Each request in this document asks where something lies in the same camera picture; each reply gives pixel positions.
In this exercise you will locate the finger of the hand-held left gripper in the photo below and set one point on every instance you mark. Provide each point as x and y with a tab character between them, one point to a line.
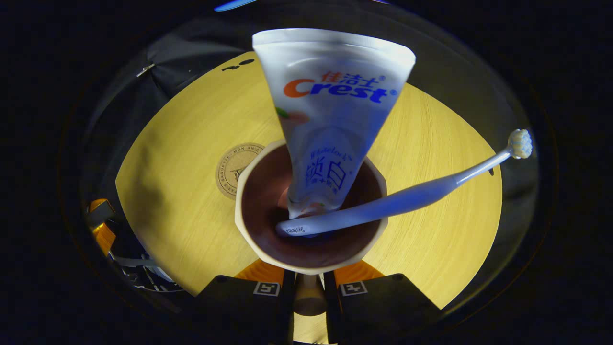
101	215
105	239

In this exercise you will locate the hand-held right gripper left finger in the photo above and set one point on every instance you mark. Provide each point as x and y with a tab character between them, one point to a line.
239	306

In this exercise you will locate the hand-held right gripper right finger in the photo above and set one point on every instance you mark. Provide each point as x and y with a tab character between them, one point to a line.
383	306

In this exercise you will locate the beige cup with pink inside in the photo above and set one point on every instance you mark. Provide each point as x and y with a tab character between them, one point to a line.
268	239

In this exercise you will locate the light blue toothbrush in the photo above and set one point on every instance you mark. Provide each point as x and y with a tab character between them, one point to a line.
407	199

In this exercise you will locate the round brown coaster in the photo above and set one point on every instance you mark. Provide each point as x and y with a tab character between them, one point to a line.
232	167

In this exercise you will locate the white toothpaste tube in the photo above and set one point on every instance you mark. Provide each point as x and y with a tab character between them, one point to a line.
335	120

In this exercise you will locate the wooden desktop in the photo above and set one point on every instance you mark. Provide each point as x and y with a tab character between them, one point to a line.
182	167

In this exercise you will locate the silver metal clip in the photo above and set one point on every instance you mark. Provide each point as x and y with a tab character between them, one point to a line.
145	70

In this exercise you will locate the black backdrop cloth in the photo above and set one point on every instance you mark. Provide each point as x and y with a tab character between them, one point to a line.
455	72

